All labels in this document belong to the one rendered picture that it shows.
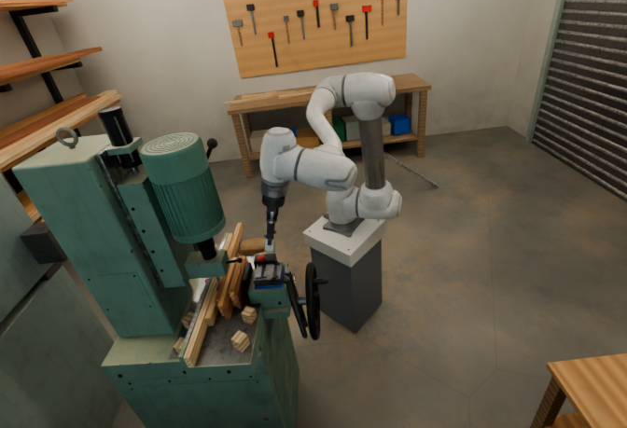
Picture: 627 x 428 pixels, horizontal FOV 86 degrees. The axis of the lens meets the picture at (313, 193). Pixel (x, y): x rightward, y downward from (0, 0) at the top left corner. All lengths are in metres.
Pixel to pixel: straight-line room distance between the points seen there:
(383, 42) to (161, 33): 2.53
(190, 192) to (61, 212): 0.38
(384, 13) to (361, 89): 2.99
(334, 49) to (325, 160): 3.39
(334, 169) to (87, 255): 0.82
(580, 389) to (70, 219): 1.78
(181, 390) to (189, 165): 0.87
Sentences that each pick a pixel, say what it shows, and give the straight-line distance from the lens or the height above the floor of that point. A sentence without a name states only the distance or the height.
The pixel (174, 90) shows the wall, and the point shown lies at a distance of 4.61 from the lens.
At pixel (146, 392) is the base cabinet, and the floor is 0.63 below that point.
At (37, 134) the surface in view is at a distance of 3.57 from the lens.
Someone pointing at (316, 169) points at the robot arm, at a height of 1.41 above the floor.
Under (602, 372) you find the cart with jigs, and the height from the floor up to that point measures 0.53.
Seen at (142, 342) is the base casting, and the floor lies 0.80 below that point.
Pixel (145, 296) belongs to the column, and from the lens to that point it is 1.33.
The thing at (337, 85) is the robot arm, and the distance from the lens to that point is 1.42.
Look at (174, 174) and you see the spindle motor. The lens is 1.01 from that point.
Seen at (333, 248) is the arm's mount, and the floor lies 0.68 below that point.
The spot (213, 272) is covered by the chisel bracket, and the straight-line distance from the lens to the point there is 1.27.
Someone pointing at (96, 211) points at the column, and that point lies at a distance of 1.15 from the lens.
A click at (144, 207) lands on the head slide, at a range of 1.13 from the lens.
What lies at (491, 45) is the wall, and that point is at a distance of 4.86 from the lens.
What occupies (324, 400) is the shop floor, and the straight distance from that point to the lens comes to 2.07.
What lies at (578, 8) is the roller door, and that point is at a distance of 4.31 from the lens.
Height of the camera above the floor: 1.83
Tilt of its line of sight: 31 degrees down
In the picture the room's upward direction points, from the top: 8 degrees counter-clockwise
